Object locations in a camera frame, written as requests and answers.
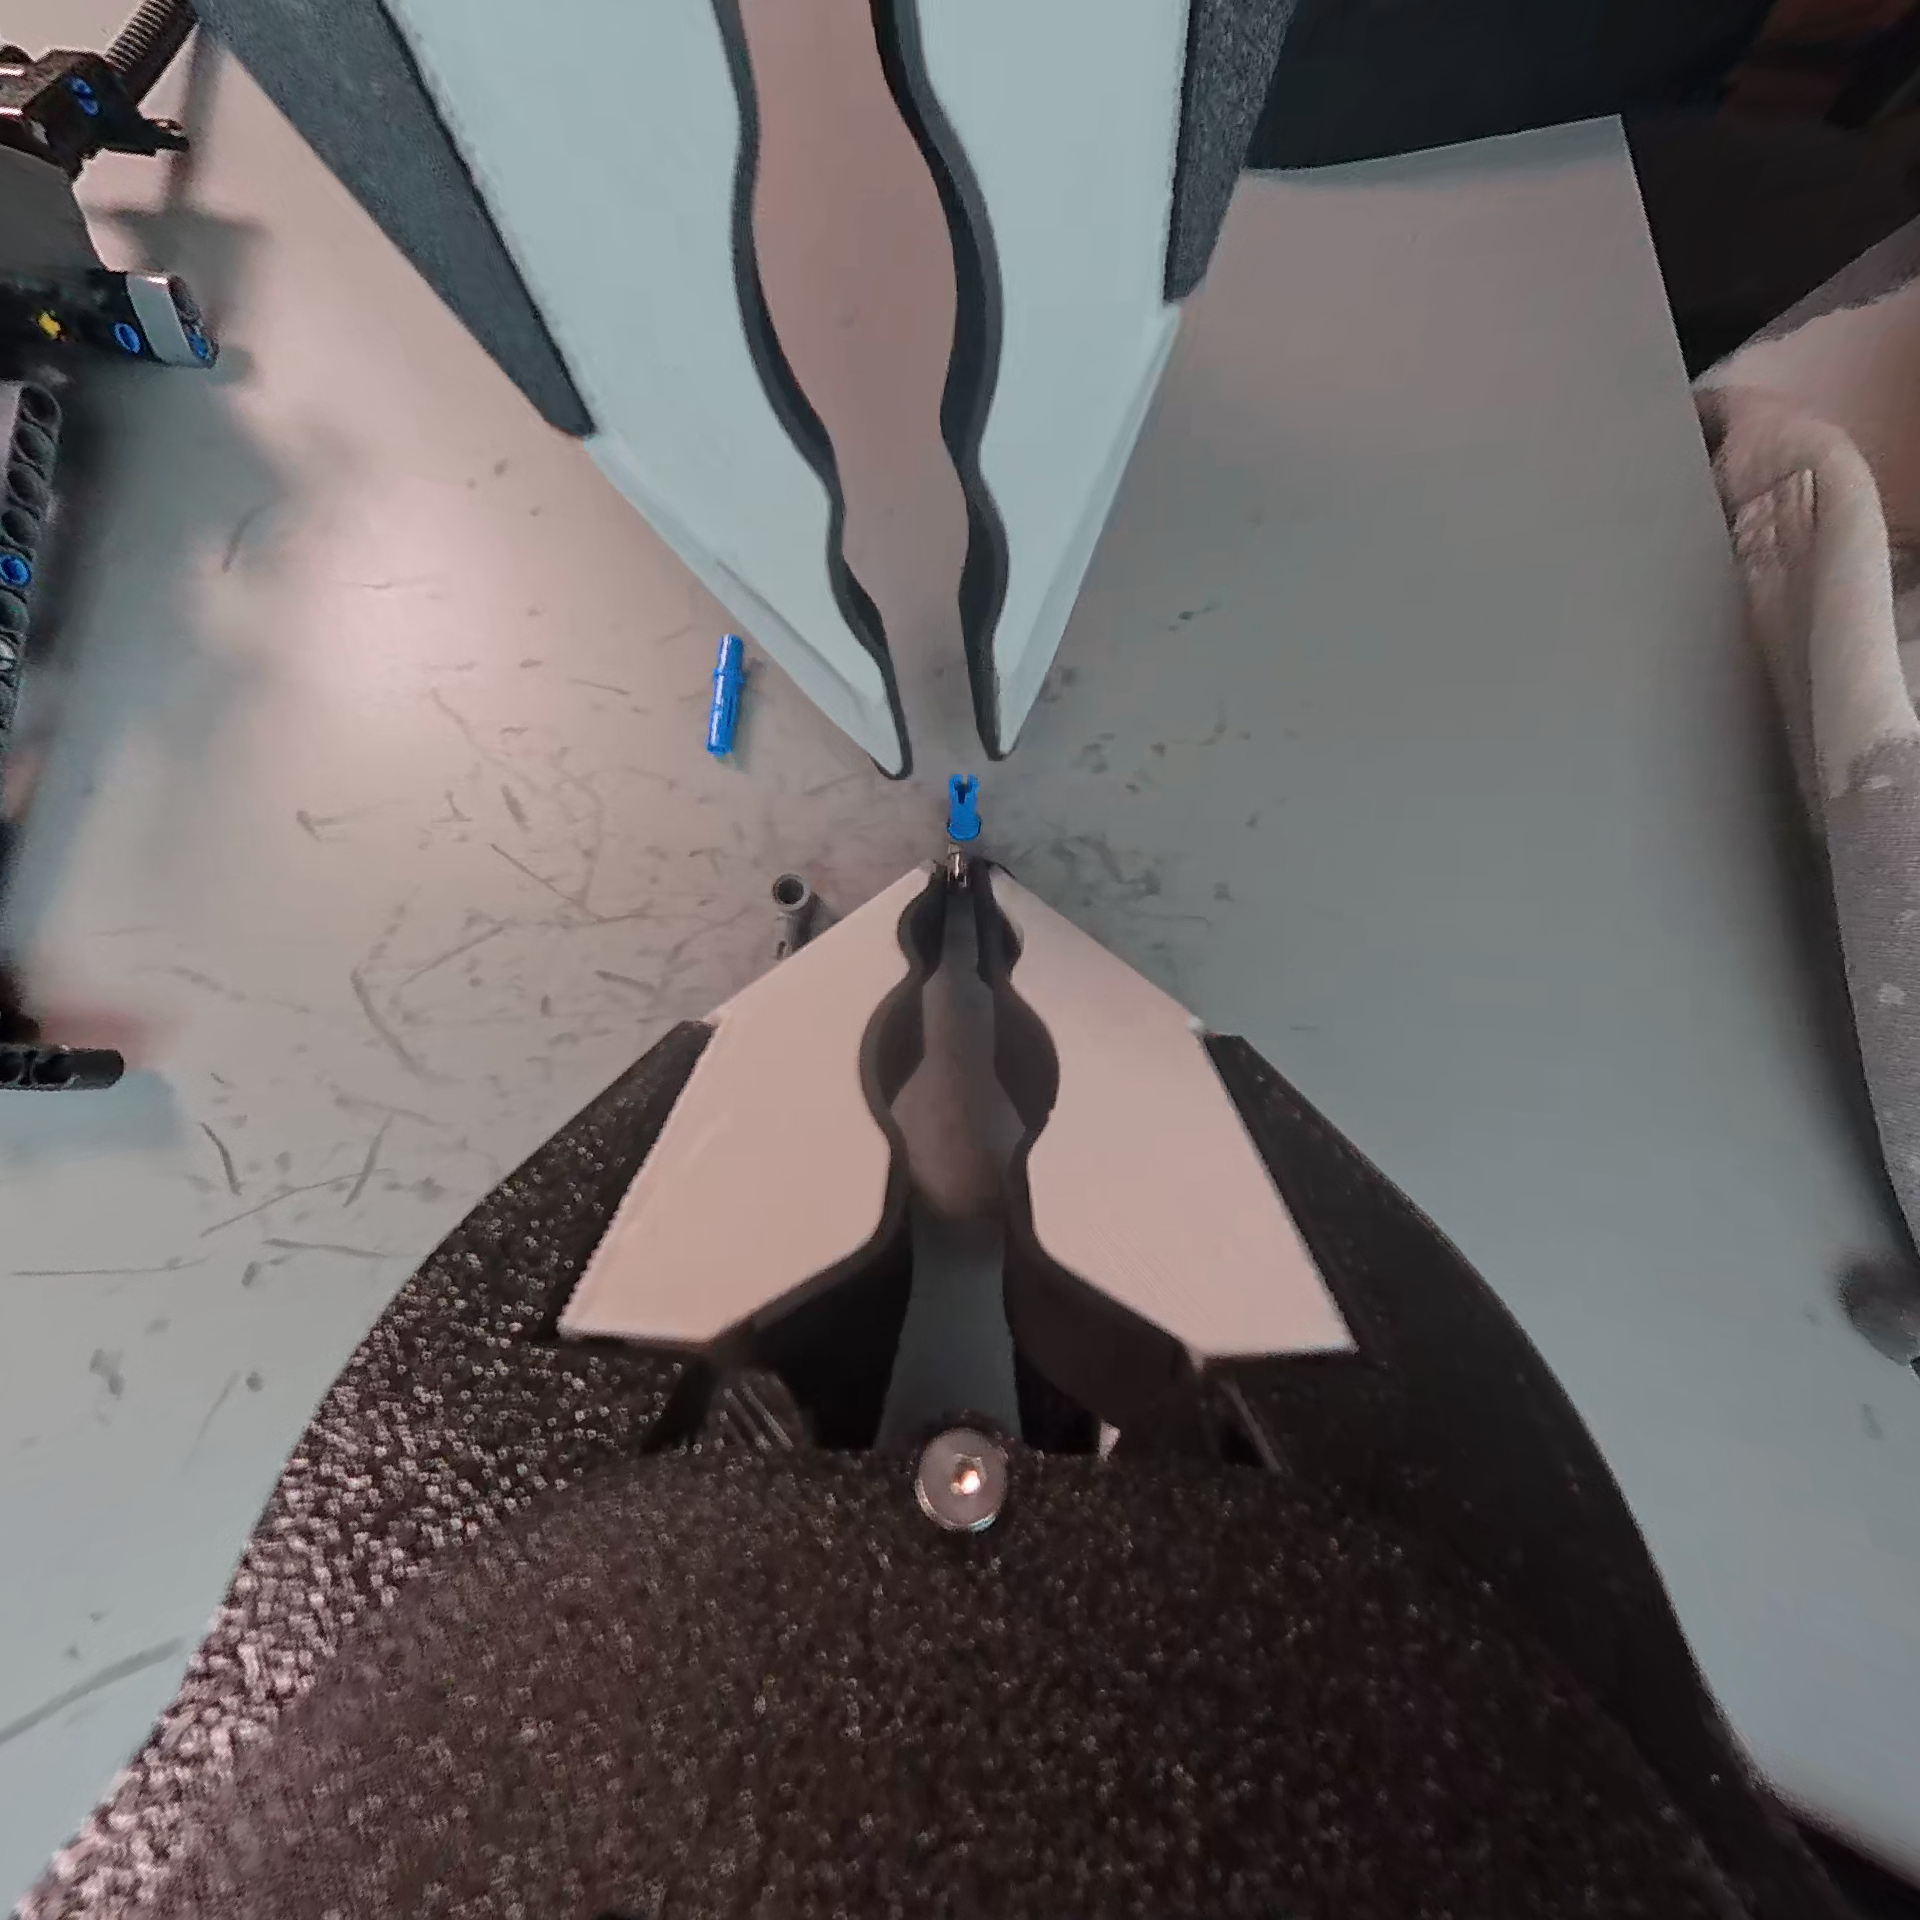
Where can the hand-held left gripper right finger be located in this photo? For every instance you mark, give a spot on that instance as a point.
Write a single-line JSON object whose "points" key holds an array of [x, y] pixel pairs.
{"points": [[1188, 1201]]}

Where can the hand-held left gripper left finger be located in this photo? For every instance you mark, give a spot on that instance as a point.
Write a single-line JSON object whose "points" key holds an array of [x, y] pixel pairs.
{"points": [[737, 1201]]}

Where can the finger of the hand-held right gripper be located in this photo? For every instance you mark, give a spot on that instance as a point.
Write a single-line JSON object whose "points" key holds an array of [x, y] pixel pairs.
{"points": [[601, 241], [1081, 241]]}

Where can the grey toy brick chassis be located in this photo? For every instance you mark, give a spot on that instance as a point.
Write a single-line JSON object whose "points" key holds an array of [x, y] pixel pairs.
{"points": [[47, 300]]}

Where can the blue toy pin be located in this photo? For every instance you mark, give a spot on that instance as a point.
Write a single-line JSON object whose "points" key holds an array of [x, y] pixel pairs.
{"points": [[961, 805], [722, 691]]}

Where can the grey desk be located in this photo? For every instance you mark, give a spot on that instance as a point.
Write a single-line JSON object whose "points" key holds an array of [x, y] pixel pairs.
{"points": [[1440, 751]]}

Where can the small grey toy connector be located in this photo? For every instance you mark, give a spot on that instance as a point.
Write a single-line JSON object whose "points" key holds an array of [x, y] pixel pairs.
{"points": [[794, 910]]}

